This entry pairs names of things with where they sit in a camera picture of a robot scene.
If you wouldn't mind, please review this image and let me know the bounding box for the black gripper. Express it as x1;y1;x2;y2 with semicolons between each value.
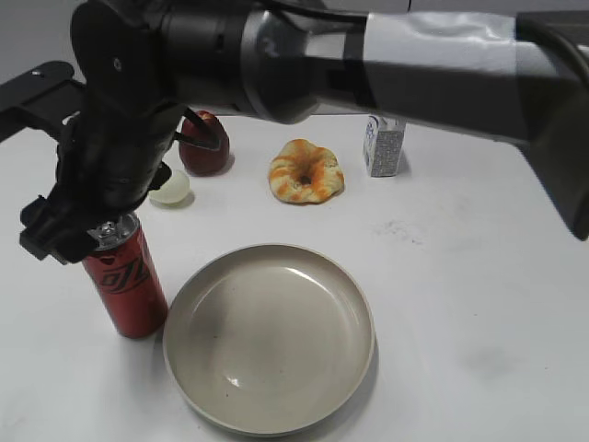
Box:
19;83;184;264

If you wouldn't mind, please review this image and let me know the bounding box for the red cola can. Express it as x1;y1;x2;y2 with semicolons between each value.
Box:
83;213;168;339

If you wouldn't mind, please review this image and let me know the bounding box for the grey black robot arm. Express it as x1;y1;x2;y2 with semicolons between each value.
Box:
19;1;588;263

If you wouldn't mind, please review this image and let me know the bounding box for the beige round plate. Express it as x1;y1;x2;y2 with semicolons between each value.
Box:
163;244;375;437

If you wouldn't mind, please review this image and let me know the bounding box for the white egg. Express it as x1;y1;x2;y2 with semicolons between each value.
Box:
148;169;191;205

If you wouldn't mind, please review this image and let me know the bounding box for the red apple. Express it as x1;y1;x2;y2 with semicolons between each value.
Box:
178;110;230;176

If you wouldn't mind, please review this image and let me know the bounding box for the small white milk carton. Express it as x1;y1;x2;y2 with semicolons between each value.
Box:
363;114;406;178

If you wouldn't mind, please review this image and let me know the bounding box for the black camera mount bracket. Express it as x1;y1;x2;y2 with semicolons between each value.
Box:
1;61;86;141

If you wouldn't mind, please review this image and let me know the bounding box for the ring-shaped croissant bread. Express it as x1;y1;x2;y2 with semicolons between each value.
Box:
268;139;345;204

